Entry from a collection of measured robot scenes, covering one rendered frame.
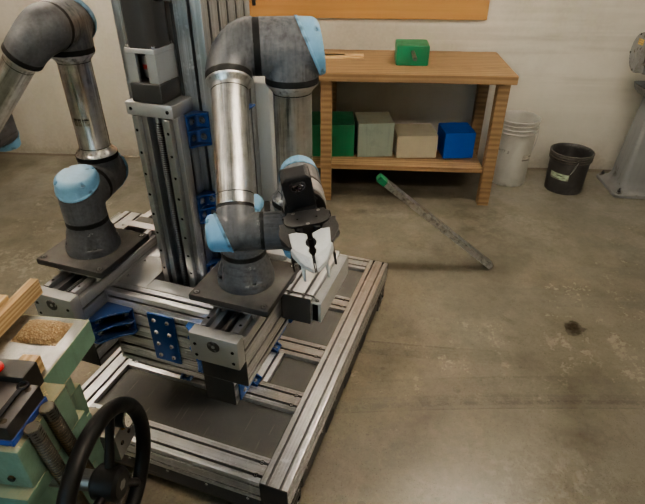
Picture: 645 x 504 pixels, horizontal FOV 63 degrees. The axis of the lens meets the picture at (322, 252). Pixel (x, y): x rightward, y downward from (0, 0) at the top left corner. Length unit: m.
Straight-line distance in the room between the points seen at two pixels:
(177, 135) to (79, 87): 0.33
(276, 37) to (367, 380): 1.53
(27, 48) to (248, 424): 1.25
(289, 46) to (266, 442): 1.21
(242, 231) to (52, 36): 0.71
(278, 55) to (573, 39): 3.17
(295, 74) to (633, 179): 3.33
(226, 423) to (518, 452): 1.05
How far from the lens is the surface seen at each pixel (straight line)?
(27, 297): 1.34
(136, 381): 2.08
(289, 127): 1.18
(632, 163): 4.16
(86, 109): 1.61
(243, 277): 1.34
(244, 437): 1.82
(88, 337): 1.26
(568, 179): 3.97
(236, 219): 1.00
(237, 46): 1.12
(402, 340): 2.46
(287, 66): 1.13
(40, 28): 1.46
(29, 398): 0.97
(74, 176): 1.57
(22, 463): 0.98
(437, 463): 2.05
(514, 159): 3.91
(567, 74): 4.17
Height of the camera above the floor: 1.64
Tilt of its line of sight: 33 degrees down
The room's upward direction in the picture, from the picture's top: straight up
